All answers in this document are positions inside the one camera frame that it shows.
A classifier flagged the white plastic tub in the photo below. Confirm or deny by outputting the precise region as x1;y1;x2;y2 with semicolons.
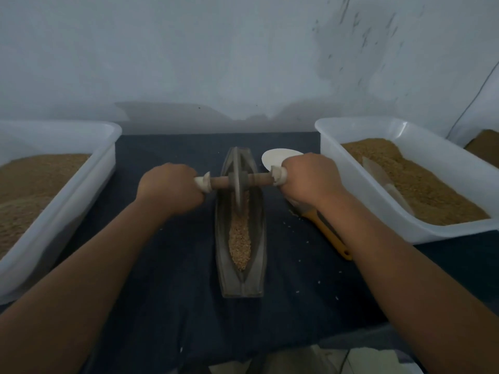
0;120;123;305
314;116;499;245

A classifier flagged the thin dark cable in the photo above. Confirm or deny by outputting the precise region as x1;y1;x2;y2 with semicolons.
446;60;499;138

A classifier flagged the brown grain heap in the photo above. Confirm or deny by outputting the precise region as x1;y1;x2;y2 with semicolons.
0;153;92;260
341;138;491;226

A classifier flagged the boat-shaped metal grinding trough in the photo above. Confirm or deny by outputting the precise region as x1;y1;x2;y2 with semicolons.
215;146;267;298

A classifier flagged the clear plastic scoop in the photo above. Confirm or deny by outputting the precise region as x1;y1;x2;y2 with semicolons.
362;156;415;215

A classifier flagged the person's right hand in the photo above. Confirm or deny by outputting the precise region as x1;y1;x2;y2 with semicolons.
280;152;349;209

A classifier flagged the brown grain in trough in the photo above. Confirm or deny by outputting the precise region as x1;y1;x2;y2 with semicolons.
228;191;250;271

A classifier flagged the grinding wheel with wooden axle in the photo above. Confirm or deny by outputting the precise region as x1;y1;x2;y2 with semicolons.
194;147;288;215

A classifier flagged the dark blue table cloth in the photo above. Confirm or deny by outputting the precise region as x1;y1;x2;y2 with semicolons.
58;132;499;374

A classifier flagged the person's left forearm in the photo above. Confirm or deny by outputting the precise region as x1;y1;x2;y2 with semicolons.
0;198;172;374

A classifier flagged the person's left hand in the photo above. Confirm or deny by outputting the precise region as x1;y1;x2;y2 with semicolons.
136;163;205;218

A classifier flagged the person's right forearm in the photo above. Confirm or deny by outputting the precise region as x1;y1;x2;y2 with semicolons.
317;190;499;374

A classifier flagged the white round dish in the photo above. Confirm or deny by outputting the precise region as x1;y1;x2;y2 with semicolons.
261;148;304;173

